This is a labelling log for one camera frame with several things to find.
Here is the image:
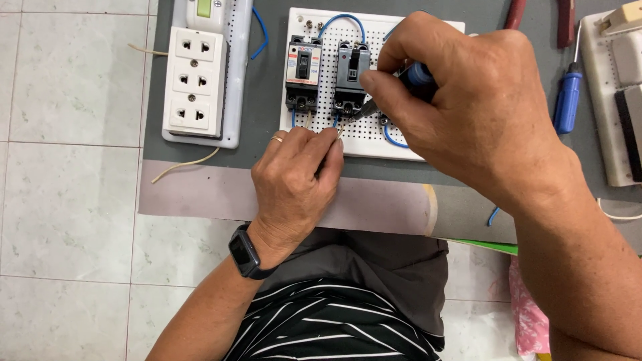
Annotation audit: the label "blue and black screwdriver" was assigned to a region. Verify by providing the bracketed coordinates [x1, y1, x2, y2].
[350, 61, 438, 122]

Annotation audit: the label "red handled pliers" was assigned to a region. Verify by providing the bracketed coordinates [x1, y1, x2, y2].
[504, 0, 577, 50]

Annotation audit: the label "blue handled screwdriver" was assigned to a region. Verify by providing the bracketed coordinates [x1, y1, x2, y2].
[553, 20, 584, 135]

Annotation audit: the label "black breaker with white label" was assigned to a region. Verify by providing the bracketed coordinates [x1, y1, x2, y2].
[284, 35, 324, 112]

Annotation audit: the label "person's right hand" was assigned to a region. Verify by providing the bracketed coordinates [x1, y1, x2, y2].
[358, 10, 580, 214]

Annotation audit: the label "plain black circuit breaker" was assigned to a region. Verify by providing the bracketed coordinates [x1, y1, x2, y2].
[332, 40, 372, 117]

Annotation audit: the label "curved blue wire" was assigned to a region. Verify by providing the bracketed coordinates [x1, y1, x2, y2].
[383, 124, 410, 149]

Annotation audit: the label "white triple socket outlet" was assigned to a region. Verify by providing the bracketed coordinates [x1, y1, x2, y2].
[162, 26, 229, 139]

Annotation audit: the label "grey table mat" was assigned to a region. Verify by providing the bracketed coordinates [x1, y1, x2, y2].
[142, 0, 642, 247]

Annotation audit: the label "arched blue wire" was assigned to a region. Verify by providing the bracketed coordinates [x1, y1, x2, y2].
[317, 13, 367, 44]

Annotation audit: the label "mauve sheet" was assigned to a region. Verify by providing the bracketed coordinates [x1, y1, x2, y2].
[137, 159, 438, 237]

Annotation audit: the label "looped cream wire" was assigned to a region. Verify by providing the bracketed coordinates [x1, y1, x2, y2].
[596, 198, 642, 222]

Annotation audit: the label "white square device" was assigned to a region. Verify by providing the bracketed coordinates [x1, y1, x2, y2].
[610, 30, 642, 87]

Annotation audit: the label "person's left hand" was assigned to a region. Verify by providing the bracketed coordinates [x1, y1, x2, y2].
[249, 126, 347, 251]

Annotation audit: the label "grey shorts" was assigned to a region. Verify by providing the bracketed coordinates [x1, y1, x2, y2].
[257, 227, 450, 338]

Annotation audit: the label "white perforated mounting board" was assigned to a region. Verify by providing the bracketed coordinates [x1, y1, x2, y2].
[279, 7, 466, 162]

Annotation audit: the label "cream wire end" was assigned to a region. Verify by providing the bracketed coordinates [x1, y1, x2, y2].
[127, 42, 169, 57]

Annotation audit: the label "black white striped shirt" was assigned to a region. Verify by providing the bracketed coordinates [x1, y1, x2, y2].
[223, 278, 445, 361]

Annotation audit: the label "black smart watch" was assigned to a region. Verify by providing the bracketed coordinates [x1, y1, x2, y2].
[228, 224, 278, 280]

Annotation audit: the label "black and white device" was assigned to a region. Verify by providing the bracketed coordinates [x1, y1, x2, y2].
[614, 84, 642, 183]

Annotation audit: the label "white device with green window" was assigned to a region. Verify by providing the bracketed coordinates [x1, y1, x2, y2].
[185, 0, 228, 32]

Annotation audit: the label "white board with switches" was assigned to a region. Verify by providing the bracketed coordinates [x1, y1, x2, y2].
[579, 7, 642, 188]

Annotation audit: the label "green sheet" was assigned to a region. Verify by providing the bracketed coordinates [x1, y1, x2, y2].
[446, 238, 519, 257]

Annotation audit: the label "long white mounting board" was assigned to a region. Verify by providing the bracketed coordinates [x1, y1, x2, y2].
[161, 0, 254, 150]

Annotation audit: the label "bent blue wire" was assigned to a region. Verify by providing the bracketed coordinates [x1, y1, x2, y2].
[249, 5, 270, 60]

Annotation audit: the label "pink patterned cloth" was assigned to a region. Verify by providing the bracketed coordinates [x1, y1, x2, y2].
[509, 255, 551, 358]

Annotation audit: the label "cream switch box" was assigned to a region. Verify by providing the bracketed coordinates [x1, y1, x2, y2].
[599, 0, 642, 37]

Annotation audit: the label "long cream wire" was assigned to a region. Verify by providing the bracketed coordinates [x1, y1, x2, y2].
[150, 147, 222, 185]

